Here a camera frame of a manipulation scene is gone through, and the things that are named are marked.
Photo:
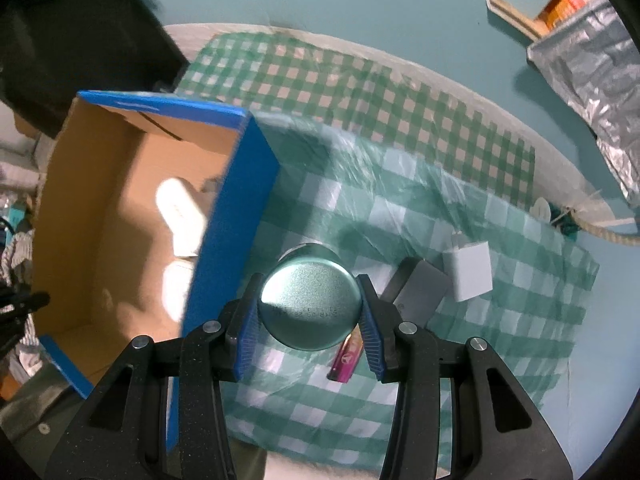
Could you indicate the wooden window ledge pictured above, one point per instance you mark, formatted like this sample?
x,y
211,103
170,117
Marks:
x,y
510,15

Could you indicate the teal round tin can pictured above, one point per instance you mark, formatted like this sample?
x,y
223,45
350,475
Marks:
x,y
307,300

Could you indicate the silver foil curtain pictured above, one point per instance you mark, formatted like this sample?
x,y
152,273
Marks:
x,y
595,75

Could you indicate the grey striped cloth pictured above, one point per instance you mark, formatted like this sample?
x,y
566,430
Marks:
x,y
17,255

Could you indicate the green checkered tablecloth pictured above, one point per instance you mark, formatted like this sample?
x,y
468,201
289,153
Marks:
x,y
450,360

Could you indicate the white octagonal case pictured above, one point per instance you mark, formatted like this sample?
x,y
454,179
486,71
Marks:
x,y
175,285

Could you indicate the green beige checkered cloth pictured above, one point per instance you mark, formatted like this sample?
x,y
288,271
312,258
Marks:
x,y
375,95

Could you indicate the white earbuds case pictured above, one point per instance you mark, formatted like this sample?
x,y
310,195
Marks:
x,y
177,202

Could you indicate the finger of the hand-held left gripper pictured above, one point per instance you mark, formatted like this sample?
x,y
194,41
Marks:
x,y
25,301
10,332

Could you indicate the black hanging jacket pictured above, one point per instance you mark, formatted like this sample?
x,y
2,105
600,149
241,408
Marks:
x,y
75,35

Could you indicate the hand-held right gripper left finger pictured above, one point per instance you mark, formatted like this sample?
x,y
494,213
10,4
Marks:
x,y
248,330

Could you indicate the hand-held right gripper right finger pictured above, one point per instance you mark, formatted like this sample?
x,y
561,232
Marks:
x,y
372,335

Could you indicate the pink yellow lighter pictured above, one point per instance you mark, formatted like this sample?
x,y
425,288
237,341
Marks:
x,y
345,360

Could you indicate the blue cardboard box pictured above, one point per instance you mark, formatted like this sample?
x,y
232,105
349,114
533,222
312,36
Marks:
x,y
125,260

